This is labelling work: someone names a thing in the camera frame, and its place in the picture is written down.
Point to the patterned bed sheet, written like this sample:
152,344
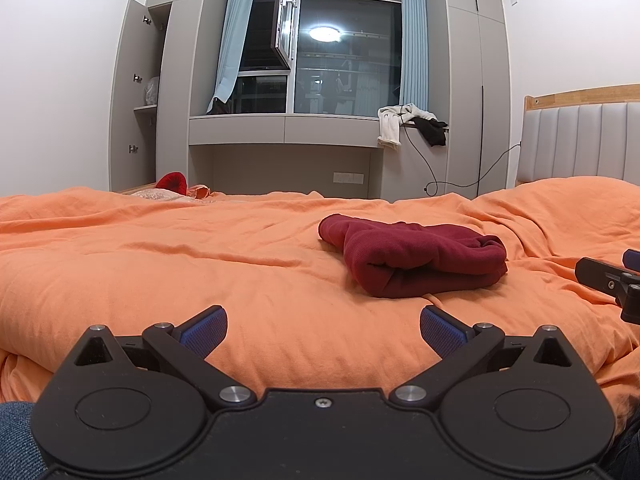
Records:
160,195

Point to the grey padded wooden headboard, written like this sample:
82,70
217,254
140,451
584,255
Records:
575,145

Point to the person's left leg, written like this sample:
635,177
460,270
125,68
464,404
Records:
17,440

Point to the black garment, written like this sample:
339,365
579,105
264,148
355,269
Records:
432,131

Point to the orange blanket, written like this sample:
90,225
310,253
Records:
175,260

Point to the grey wardrobe with open door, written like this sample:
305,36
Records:
175,85

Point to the white wall socket plate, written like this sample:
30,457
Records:
348,177

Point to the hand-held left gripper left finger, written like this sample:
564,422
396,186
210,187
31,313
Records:
205,332

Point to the grey closed wardrobe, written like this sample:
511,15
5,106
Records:
475,75

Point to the large window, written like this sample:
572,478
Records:
345,60

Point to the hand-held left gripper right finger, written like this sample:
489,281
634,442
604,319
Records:
442,332

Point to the clear plastic bag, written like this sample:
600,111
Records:
151,91

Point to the person's leg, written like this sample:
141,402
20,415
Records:
627,450
17,440

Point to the dark item on sill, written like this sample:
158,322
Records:
219,106

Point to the open window sash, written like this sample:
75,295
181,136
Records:
284,15

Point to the light blue curtain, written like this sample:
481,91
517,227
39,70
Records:
414,40
232,40

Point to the red cloth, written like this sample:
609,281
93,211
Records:
171,182

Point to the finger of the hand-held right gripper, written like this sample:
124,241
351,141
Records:
600,275
632,257

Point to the grey window sill cabinet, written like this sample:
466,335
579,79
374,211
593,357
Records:
280,130

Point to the white garment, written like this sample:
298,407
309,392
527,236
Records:
389,127

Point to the person's right leg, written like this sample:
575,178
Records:
627,450

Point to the dark red sweater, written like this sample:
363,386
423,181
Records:
415,255

